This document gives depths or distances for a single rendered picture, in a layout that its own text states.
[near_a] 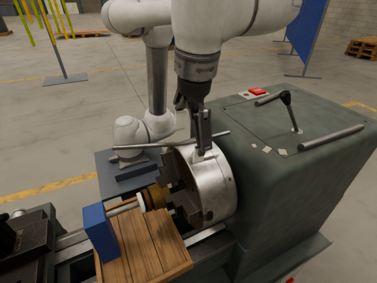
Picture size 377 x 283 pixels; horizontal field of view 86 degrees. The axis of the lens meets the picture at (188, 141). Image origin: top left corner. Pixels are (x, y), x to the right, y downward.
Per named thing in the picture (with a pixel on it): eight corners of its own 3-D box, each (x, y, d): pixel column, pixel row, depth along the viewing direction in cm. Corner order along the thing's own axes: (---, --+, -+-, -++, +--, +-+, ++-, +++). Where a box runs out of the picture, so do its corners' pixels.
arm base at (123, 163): (107, 154, 130) (105, 147, 127) (142, 145, 138) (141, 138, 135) (112, 172, 117) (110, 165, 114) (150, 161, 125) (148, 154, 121)
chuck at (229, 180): (189, 169, 98) (196, 118, 76) (226, 229, 79) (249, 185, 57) (183, 172, 97) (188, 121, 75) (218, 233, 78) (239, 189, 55)
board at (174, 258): (158, 194, 97) (157, 188, 95) (193, 267, 71) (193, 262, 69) (91, 219, 86) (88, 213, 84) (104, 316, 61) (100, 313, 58)
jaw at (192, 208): (193, 183, 70) (211, 208, 61) (193, 194, 73) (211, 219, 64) (162, 195, 66) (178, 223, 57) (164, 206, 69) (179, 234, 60)
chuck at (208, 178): (183, 172, 97) (188, 121, 75) (218, 233, 78) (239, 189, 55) (165, 178, 94) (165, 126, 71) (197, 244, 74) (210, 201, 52)
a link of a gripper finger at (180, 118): (176, 112, 57) (175, 110, 57) (175, 131, 62) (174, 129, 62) (185, 110, 58) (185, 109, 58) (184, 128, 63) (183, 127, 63)
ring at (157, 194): (162, 173, 72) (137, 182, 68) (173, 192, 65) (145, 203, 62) (164, 191, 77) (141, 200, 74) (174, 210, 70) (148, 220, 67)
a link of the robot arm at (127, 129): (113, 147, 127) (104, 116, 114) (141, 138, 135) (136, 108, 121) (120, 162, 116) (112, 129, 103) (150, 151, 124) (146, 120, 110)
